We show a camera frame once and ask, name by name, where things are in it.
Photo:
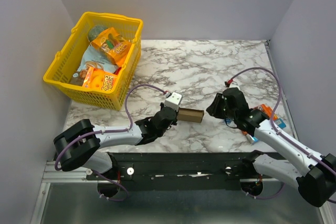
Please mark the green round scouring pad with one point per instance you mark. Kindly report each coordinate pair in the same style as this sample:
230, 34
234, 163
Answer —
95, 31

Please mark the orange sponge daddy package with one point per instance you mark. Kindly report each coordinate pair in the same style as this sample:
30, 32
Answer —
99, 80

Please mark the teal white small packet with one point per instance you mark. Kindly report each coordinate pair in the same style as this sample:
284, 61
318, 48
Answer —
280, 123

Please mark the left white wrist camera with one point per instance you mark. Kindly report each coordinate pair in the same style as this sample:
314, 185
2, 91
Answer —
173, 100

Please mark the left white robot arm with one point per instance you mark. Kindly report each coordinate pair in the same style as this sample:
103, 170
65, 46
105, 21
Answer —
78, 145

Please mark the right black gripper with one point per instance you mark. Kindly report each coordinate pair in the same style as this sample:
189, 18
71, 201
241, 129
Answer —
220, 103

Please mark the yellow plastic basket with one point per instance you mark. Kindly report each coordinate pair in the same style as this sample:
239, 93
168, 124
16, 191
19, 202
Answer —
68, 60

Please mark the orange gummy candy bag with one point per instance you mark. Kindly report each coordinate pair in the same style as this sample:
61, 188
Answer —
111, 43

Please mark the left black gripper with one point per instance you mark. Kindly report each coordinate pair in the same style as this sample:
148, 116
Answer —
174, 122

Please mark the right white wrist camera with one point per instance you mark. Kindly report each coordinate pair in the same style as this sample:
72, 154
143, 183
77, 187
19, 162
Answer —
237, 87

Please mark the orange snack box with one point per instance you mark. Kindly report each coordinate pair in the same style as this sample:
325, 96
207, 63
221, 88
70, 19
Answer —
267, 110

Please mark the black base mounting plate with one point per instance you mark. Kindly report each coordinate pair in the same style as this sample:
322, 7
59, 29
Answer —
182, 171

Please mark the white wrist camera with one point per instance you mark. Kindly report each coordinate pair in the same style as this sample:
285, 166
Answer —
173, 100
237, 87

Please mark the light blue snack bag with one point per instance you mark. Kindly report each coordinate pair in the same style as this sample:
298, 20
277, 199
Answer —
95, 59

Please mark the brown cardboard paper box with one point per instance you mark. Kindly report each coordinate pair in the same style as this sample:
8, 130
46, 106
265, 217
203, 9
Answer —
190, 115

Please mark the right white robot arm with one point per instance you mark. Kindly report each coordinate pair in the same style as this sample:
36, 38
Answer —
309, 172

